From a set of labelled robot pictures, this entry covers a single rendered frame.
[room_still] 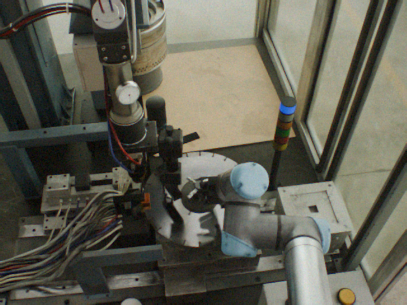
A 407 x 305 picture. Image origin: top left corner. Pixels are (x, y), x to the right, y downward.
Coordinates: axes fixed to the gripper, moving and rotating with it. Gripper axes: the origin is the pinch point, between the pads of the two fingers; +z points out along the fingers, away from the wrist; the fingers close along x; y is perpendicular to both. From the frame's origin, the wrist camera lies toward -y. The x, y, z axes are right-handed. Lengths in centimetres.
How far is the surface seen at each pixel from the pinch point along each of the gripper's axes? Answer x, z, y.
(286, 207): 5.3, 2.4, -22.7
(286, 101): -23.5, -10.4, -20.3
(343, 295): 30.0, -14.2, -28.2
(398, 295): 51, 64, -107
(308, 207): 5.9, 1.1, -29.2
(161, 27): -65, 31, 5
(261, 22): -84, 59, -49
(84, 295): 26.3, 19.4, 36.7
